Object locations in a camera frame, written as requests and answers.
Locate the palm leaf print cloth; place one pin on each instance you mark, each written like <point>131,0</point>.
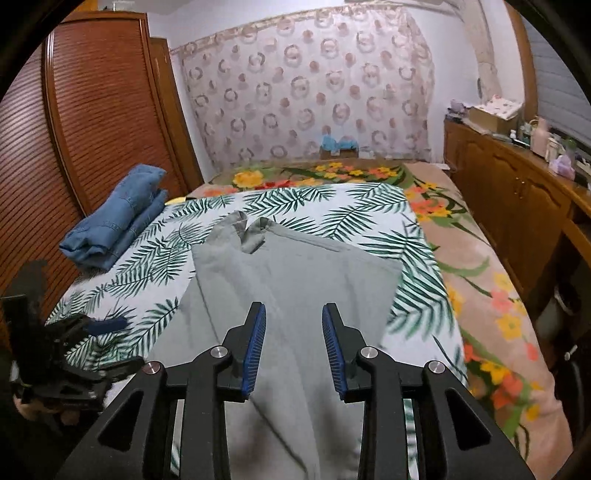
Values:
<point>323,217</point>

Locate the grey pants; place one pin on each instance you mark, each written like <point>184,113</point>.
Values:
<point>286,277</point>

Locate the cardboard box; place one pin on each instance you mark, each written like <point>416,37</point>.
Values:
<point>491,117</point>

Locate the wooden slatted wardrobe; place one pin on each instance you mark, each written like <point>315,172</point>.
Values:
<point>106,115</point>

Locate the blue toy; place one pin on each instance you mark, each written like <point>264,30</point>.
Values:
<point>339,143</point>

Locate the window blind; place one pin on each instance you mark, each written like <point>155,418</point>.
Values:
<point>558,87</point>

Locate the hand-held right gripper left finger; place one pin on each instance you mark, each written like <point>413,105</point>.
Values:
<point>255,350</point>

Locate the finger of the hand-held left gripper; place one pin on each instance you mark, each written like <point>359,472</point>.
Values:
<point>108,325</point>
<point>121,369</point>

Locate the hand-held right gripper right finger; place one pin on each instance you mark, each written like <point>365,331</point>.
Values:
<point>333,350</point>

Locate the wooden cabinet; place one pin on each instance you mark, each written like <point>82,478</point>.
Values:
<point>508,194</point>

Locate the floral blanket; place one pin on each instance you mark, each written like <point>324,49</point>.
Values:
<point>485,286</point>

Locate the pink bottle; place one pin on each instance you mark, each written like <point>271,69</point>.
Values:
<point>539,138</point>

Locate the beige curtain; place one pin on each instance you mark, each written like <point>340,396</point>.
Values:
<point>487,50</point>

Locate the circle pattern sheer curtain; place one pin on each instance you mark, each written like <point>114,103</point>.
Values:
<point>300,78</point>

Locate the folded blue jeans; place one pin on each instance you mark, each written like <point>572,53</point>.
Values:
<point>115,217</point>

